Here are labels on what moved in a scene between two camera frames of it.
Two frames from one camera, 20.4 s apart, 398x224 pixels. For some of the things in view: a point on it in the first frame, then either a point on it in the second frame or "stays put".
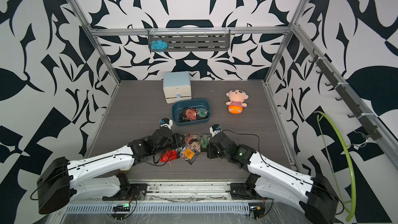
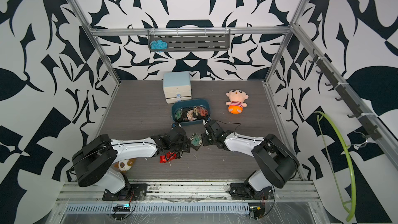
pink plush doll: (237, 98) stays put
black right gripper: (209, 154) -> (203, 141)
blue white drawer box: (176, 86) stays put
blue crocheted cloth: (158, 44) stays put
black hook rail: (371, 130) stays put
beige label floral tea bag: (194, 141) -> (189, 115)
